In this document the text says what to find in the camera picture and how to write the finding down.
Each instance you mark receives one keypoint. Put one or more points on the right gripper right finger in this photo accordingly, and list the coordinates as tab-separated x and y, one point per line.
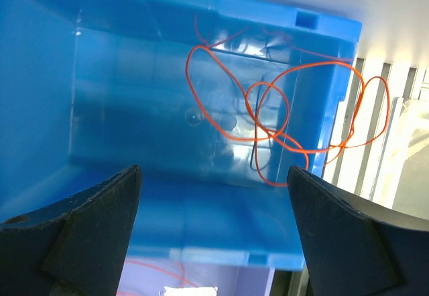
353	246

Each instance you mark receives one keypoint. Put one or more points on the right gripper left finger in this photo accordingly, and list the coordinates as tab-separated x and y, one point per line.
75	246

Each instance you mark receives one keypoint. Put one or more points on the purple translucent box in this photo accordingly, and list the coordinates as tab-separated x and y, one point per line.
149	276

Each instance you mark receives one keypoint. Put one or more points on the blue plastic bin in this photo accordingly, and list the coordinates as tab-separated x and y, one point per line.
90	87

